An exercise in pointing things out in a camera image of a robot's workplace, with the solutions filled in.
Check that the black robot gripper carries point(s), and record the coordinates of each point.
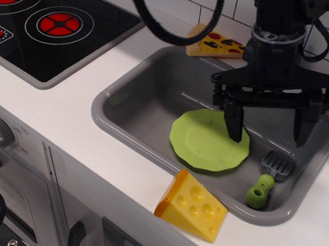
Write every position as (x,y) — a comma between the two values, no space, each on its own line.
(272,78)

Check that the white toy oven front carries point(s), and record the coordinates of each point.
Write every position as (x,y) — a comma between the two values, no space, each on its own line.
(26,187)

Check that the green toy plate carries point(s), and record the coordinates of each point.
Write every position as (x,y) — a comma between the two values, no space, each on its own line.
(200,138)

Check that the grey plastic sink basin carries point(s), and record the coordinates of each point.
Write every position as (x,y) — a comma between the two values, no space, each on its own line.
(141,106)

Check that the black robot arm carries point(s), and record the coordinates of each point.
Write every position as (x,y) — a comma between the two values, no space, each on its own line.
(289,17)

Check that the black toy stove top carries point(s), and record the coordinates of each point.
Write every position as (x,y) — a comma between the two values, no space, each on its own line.
(45,41)

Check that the toy pizza slice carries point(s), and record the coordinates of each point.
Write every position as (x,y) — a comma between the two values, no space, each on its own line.
(216,45)

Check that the dark grey cabinet handle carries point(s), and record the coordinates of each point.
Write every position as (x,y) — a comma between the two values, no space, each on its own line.
(76,234)

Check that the yellow toy cheese wedge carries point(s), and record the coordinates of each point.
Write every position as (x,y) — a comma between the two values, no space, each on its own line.
(188,205)

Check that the green handled grey spatula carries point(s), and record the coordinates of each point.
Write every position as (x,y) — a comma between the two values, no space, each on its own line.
(278,167)

